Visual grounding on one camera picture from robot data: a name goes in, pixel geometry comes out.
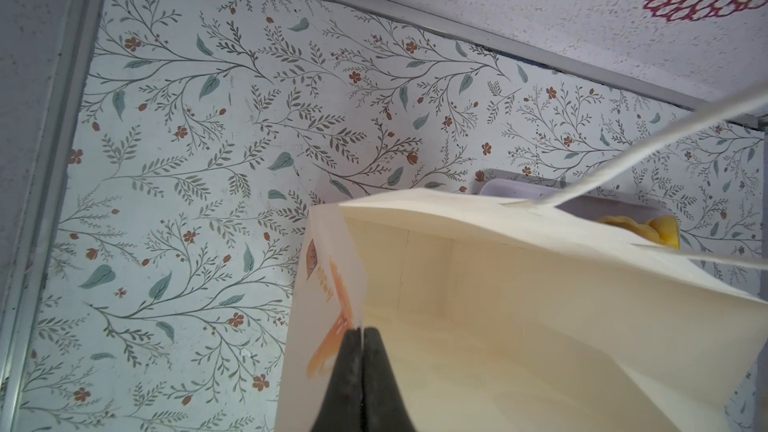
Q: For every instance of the lavender cutting board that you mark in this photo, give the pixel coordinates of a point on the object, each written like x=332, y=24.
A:
x=592, y=206

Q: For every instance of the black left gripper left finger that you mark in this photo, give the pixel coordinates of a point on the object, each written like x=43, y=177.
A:
x=341, y=407

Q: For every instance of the printed paper bakery bag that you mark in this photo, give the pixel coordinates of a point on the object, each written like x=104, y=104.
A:
x=501, y=314

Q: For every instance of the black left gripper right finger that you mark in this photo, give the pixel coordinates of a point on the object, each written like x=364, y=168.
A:
x=383, y=409

